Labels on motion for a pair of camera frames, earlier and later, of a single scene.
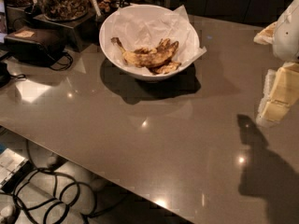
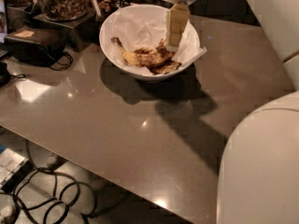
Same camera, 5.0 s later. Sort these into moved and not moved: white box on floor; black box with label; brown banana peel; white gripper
Moved: white gripper
Not moved: brown banana peel; black box with label; white box on floor
